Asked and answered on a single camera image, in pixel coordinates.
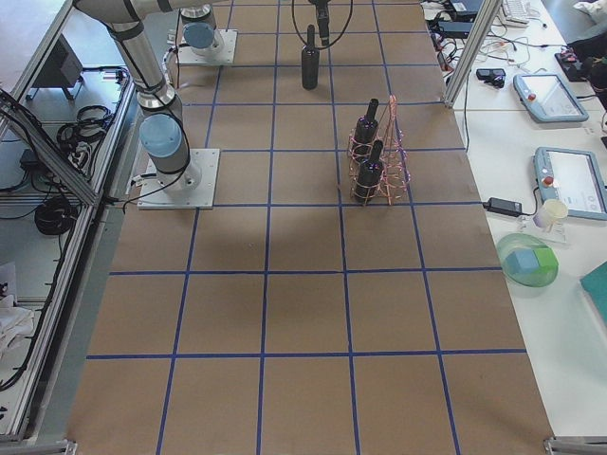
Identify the crumpled white cloth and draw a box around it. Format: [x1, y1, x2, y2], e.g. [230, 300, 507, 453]
[0, 263, 37, 355]

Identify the dark wine bottle in basket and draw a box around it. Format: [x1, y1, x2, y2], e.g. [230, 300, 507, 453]
[354, 139, 384, 205]

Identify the green bowl with blocks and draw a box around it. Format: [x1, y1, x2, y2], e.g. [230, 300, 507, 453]
[496, 233, 559, 287]

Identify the black power adapter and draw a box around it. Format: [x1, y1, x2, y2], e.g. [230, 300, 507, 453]
[483, 197, 523, 217]

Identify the brown paper table mat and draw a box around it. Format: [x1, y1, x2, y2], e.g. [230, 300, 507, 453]
[67, 1, 551, 454]

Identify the blue teach pendant lower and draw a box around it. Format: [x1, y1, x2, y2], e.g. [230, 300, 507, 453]
[533, 147, 606, 221]

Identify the copper wire wine basket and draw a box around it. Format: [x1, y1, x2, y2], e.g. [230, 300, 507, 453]
[347, 95, 411, 206]

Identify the dark wine bottle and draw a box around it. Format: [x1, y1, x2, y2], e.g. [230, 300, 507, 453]
[301, 24, 320, 90]
[354, 139, 384, 205]

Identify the aluminium frame post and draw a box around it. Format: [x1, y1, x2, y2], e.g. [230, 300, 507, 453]
[444, 0, 501, 108]

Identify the blue teach pendant upper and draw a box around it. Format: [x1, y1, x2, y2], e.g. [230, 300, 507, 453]
[512, 73, 589, 123]

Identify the blue teach pendant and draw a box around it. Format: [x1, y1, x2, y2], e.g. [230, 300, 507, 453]
[512, 73, 589, 123]
[533, 147, 606, 221]

